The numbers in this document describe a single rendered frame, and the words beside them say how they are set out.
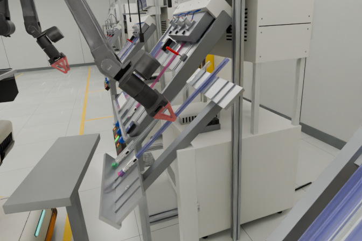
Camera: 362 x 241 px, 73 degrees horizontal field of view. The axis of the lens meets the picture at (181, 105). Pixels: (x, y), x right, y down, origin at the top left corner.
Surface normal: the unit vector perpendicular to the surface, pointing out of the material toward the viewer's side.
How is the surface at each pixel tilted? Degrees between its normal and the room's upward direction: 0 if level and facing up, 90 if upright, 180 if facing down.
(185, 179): 90
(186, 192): 90
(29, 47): 90
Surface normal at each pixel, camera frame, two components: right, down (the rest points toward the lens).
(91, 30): -0.04, -0.16
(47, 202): 0.13, 0.30
